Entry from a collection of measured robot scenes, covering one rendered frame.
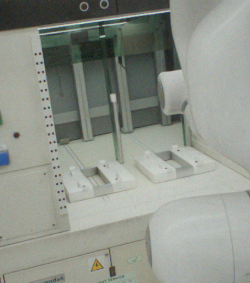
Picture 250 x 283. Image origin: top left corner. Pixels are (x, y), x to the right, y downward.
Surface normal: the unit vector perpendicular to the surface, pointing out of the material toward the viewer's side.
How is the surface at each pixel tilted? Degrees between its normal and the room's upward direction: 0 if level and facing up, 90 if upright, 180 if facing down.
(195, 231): 49
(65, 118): 90
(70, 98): 90
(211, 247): 70
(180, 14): 114
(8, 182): 90
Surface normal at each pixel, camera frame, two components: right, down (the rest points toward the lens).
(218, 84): -0.34, 0.25
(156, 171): -0.12, -0.95
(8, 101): 0.29, 0.23
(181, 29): -0.59, 0.67
